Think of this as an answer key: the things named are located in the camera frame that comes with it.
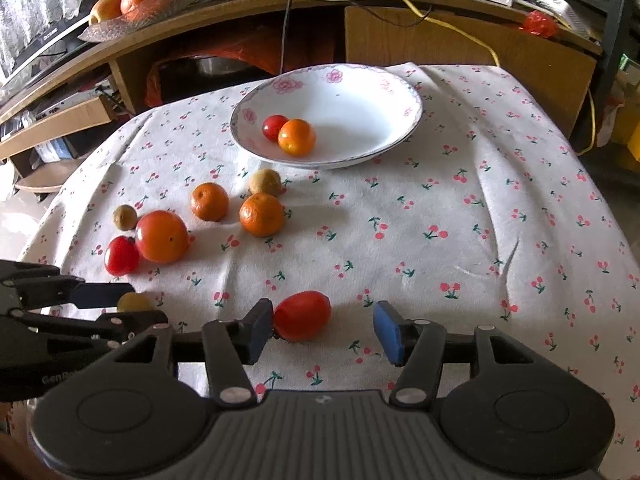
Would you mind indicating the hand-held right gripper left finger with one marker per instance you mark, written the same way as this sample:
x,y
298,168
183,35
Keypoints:
x,y
259,332

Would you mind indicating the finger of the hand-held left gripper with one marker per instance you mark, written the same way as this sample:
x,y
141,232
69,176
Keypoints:
x,y
135,321
102,295

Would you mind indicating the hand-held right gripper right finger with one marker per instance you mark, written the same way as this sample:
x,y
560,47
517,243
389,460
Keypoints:
x,y
387,332

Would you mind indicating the small yellow fruit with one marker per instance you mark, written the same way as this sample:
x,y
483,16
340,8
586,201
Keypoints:
x,y
134,303

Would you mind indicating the oblong red cherry tomato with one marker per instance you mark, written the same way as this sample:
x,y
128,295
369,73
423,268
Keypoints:
x,y
121,256
302,315

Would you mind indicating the large orange tomato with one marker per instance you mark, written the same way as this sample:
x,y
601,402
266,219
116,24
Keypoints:
x,y
161,243

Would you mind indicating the mandarin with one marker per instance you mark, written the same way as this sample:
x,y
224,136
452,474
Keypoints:
x,y
210,202
261,214

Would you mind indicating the brown longan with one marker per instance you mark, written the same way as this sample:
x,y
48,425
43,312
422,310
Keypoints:
x,y
125,216
265,182

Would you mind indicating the white floral bowl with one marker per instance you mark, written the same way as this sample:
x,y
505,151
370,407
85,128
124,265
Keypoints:
x,y
360,120

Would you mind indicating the cherry print tablecloth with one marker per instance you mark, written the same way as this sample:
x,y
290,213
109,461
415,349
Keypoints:
x,y
400,260

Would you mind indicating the wooden side shelf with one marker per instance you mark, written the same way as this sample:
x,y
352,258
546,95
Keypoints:
x,y
55,119

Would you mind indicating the small orange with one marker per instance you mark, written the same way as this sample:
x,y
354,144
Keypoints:
x,y
297,137

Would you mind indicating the round red cherry tomato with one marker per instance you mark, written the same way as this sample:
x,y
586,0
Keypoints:
x,y
272,127

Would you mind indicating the black television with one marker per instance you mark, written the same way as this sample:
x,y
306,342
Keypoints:
x,y
50,44

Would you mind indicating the metal pot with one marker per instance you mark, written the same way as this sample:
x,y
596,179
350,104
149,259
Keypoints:
x,y
220,66

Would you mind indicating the glass fruit dish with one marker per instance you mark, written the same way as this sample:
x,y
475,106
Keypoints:
x,y
150,22

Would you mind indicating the large red plastic bag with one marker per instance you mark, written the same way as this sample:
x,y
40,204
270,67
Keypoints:
x,y
240,45

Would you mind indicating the yellowish apple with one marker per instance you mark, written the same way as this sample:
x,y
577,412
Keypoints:
x,y
106,8

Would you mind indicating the white lace cloth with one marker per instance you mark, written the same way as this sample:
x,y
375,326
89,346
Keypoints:
x,y
35,5

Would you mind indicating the wooden desk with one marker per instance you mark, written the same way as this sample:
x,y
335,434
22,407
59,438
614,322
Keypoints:
x,y
425,35

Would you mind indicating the small red plastic bag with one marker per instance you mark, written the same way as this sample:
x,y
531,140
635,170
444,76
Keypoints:
x,y
539,23

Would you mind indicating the white perforated router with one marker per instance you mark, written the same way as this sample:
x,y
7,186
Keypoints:
x,y
557,7

